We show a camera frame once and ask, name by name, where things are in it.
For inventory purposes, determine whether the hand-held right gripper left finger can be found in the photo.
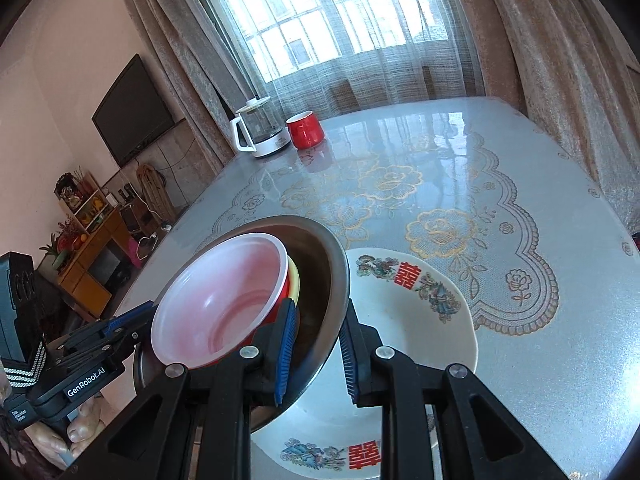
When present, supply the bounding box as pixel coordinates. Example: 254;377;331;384
67;297;301;480

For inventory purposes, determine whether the black flat television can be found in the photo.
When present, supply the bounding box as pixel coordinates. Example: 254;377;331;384
91;53;176;167

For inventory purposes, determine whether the large white plate red print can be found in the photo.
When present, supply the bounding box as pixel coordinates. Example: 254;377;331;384
250;247;479;473

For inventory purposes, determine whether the beige curtain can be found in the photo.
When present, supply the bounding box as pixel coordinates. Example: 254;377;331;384
450;0;640;221
110;0;261;176

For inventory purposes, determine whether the wooden cabinet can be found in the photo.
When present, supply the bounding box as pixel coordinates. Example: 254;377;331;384
57;207;133;318

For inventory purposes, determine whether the white glass electric kettle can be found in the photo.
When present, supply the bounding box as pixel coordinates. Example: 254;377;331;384
230;96;292;159

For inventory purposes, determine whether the red plastic bowl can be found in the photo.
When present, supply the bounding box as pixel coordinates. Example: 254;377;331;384
150;232;292;367

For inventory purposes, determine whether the sheer white curtain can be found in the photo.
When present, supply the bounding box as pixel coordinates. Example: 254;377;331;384
195;0;486;121

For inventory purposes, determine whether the wooden folding rack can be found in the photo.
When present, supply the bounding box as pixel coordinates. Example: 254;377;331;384
137;162;176;223

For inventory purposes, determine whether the wooden display shelf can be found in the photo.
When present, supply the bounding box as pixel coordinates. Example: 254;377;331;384
54;170;118;256

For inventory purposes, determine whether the yellow plastic bowl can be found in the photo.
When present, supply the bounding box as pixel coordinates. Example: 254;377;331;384
287;255;301;306

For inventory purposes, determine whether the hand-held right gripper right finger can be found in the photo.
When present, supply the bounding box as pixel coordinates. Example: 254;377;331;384
339;300;613;480

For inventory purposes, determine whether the person's left hand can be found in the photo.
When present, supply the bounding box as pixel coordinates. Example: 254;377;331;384
30;395;108;471

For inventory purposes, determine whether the red mug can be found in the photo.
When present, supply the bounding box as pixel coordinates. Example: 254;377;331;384
286;110;325;150

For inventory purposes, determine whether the stainless steel bowl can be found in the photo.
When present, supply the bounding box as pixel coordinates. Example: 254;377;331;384
132;215;351;433

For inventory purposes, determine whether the barred window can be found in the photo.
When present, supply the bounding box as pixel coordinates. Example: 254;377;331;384
200;0;451;86

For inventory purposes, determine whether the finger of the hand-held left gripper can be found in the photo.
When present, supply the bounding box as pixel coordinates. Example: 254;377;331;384
105;300;157;333
52;327;151;367

